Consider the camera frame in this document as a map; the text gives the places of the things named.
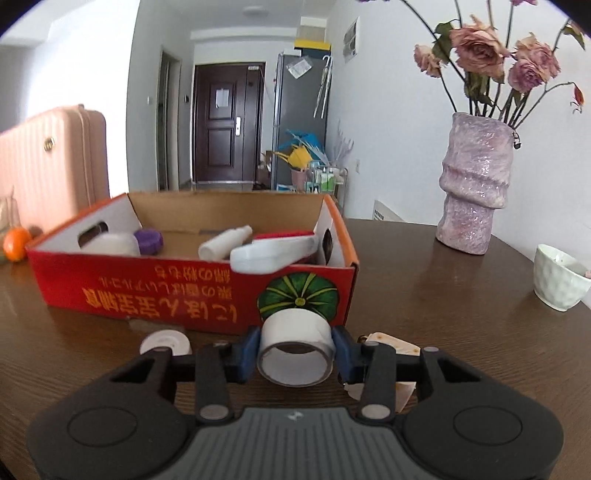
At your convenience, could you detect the white plastic jar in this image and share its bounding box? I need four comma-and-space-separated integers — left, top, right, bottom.
81, 233, 141, 257

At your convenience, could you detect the purple round lid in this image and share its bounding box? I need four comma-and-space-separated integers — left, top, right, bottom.
134, 229, 164, 256

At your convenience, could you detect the grey interior door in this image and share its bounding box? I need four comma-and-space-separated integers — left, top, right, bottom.
159, 48, 181, 191

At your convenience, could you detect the beige card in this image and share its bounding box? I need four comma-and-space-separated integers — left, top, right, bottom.
344, 331, 422, 414

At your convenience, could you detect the white umbrella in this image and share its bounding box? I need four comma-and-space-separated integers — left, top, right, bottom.
314, 55, 332, 118

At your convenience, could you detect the white box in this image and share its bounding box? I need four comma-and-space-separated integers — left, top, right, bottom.
299, 16, 326, 40

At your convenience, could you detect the dark brown entrance door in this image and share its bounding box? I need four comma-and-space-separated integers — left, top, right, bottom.
191, 62, 267, 185

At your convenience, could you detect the purple ceramic vase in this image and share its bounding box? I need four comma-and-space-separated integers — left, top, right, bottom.
435, 112, 520, 256

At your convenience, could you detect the dried pink rose bouquet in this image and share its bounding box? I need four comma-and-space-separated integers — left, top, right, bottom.
358, 0, 587, 130

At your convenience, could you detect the metal storage trolley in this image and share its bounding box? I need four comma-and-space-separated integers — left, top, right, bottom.
307, 166, 348, 204

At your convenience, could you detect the white plastic bottle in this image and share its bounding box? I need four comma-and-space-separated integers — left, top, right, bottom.
198, 224, 254, 260

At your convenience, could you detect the white round lid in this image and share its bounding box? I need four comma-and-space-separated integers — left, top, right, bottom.
140, 330, 192, 357

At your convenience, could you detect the clear glass cup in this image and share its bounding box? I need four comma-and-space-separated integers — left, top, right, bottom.
0, 187, 21, 232

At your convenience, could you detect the white tape roll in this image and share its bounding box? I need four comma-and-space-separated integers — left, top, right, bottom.
256, 309, 334, 387

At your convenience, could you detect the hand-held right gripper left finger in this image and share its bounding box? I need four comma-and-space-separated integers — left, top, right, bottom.
110, 327, 262, 424

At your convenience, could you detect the white ribbed cup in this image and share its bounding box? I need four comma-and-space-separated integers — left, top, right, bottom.
534, 244, 591, 312

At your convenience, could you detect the red cardboard box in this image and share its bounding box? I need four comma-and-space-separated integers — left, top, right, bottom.
25, 192, 360, 336

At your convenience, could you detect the white red lint brush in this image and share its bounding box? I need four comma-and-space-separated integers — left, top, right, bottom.
229, 231, 321, 275

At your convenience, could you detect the pink suitcase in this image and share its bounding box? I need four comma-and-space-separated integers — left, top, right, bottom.
0, 104, 110, 236

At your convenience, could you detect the orange fruit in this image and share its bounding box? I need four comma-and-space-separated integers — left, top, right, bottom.
2, 227, 33, 262

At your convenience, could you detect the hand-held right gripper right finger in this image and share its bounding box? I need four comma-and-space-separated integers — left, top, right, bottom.
331, 325, 478, 423

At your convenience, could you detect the grey refrigerator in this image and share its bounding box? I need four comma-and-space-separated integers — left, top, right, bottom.
272, 52, 329, 192

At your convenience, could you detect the white leaning board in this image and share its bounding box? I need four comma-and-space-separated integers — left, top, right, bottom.
372, 199, 404, 221

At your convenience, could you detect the white wall panel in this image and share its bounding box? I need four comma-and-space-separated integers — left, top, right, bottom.
344, 17, 360, 60

